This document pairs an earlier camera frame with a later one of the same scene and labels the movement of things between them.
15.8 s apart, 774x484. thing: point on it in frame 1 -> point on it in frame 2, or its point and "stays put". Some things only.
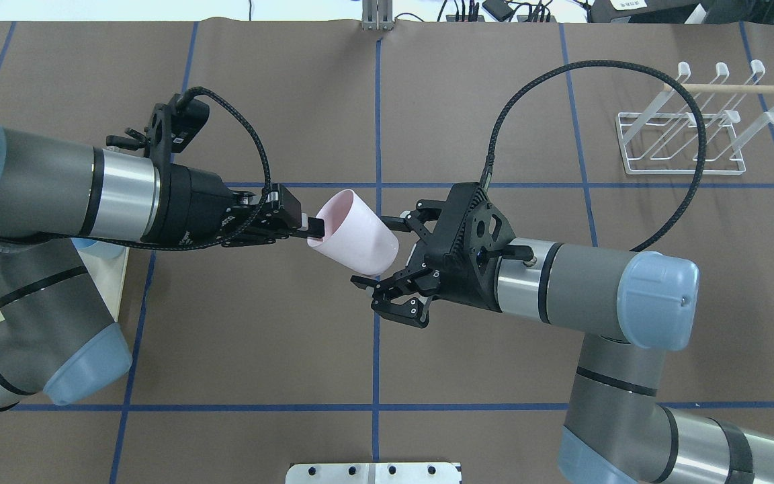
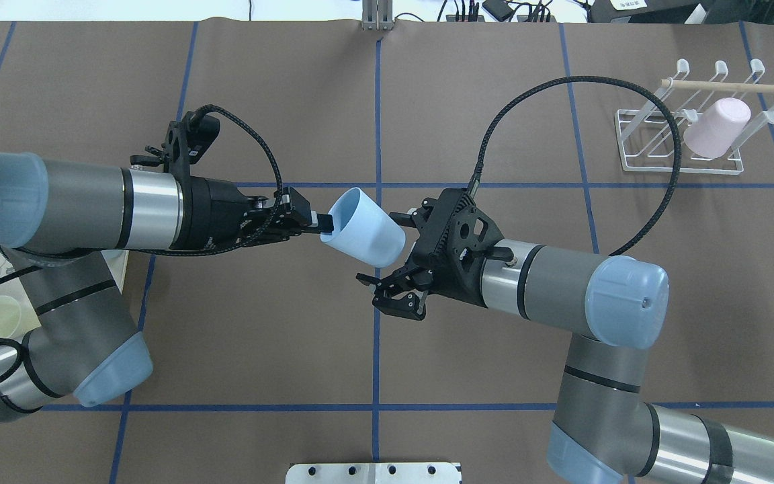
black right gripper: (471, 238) stays put
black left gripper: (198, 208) stays put
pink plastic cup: (354, 234) -> (717, 128)
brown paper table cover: (695, 139) stays put
